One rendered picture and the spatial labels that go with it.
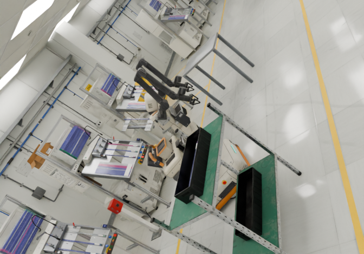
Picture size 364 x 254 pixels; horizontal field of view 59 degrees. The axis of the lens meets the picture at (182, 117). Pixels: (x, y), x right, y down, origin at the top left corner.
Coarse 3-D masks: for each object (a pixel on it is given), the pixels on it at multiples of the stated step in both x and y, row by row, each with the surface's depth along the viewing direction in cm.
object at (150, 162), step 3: (153, 150) 359; (147, 153) 356; (156, 153) 355; (147, 156) 351; (153, 156) 353; (156, 156) 349; (147, 159) 344; (150, 159) 345; (159, 159) 348; (147, 162) 339; (150, 162) 338; (153, 162) 340; (156, 162) 330; (159, 162) 332; (147, 165) 336; (150, 165) 336; (153, 165) 336; (156, 165) 337; (159, 165) 338
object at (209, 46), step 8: (216, 32) 477; (208, 40) 490; (216, 40) 464; (224, 40) 480; (200, 48) 498; (208, 48) 463; (232, 48) 487; (192, 56) 510; (200, 56) 471; (224, 56) 455; (240, 56) 493; (192, 64) 482; (232, 64) 458; (184, 72) 494; (240, 72) 464; (192, 80) 495; (216, 80) 538; (248, 80) 471; (200, 88) 500; (224, 88) 542
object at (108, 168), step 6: (102, 162) 461; (108, 162) 461; (114, 162) 460; (96, 168) 454; (102, 168) 453; (108, 168) 452; (114, 168) 451; (120, 168) 451; (126, 168) 450; (114, 174) 444; (120, 174) 443; (126, 174) 442
